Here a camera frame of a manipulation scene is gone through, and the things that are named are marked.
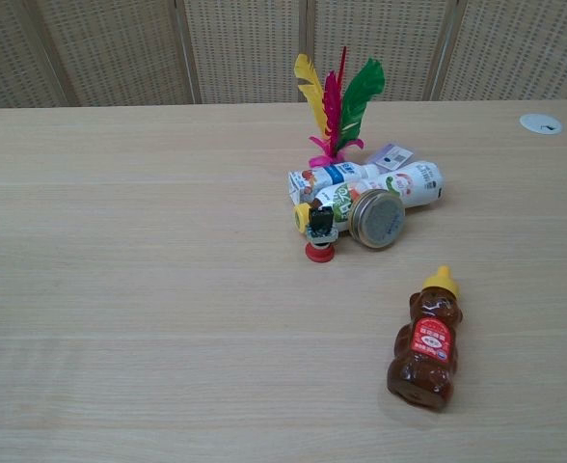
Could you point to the round grey table grommet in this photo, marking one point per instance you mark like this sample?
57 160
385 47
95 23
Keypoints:
540 124

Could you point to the woven folding screen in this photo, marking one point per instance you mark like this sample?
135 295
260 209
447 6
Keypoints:
283 48

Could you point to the bear-shaped dark honey bottle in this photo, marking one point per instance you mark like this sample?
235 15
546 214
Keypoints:
425 347

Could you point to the red push button switch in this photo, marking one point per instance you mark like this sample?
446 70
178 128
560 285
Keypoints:
320 231

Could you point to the colourful feather shuttlecock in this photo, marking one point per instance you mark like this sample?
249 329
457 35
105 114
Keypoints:
334 111

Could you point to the round gold metal tin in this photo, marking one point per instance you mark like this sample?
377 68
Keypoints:
377 219

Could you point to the white bottle with blue label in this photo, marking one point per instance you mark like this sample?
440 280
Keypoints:
322 181

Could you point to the white bottle with green label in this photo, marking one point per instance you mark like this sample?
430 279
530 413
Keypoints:
399 185

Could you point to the small pack with QR code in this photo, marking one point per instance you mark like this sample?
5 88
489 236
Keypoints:
392 155

